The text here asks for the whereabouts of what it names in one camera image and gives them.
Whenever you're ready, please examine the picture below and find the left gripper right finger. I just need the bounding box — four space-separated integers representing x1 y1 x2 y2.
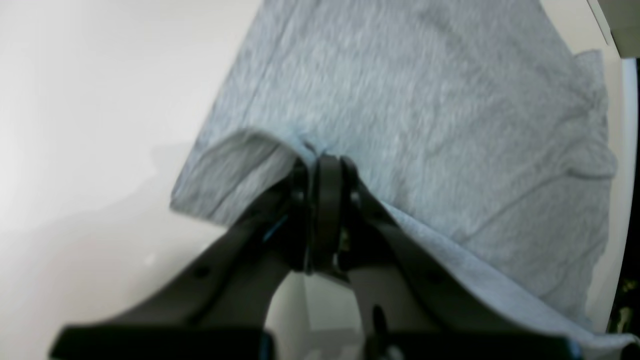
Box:
312 155 583 360

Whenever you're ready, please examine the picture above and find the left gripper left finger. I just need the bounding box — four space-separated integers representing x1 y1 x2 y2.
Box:
50 160 309 360

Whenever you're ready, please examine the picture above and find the grey T-shirt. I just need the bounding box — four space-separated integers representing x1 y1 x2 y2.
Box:
170 0 639 360

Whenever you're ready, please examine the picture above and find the grey box right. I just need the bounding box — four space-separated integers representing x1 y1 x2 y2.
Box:
587 0 640 59

